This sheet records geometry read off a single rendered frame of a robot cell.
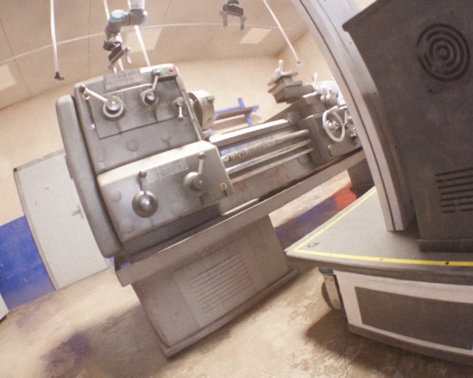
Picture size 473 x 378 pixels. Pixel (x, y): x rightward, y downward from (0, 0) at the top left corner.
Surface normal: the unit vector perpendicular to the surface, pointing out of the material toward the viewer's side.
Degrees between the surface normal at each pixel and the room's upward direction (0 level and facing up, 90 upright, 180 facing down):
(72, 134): 90
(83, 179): 90
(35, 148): 90
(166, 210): 90
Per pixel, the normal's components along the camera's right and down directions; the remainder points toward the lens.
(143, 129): 0.48, -0.14
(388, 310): -0.83, 0.35
